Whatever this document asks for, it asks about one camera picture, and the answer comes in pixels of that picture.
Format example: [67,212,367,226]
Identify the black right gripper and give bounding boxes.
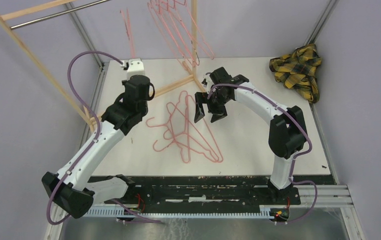
[194,90,231,123]

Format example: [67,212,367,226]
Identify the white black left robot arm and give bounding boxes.
[41,75,155,225]

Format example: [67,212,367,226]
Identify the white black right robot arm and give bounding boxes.
[194,67,313,204]

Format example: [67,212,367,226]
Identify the yellow plaid shirt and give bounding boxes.
[268,43,322,104]

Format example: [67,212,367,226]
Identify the metal rack rod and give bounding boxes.
[10,0,110,30]

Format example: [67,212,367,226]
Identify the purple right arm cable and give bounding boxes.
[207,83,319,226]

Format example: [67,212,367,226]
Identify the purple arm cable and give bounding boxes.
[46,50,167,227]
[207,83,319,226]

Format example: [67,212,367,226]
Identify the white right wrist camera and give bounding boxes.
[201,72,213,90]

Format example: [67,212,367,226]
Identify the pink wire hanger pile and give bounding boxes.
[163,90,224,164]

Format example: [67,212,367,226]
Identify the pink wire hanger with hook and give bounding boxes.
[152,132,190,152]

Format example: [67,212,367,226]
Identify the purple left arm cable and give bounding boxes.
[46,50,167,227]

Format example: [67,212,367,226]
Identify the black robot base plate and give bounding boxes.
[118,175,301,214]

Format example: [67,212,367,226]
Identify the white slotted cable duct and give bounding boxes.
[84,206,279,220]

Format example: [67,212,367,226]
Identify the wooden clothes rack frame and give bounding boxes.
[0,0,204,130]

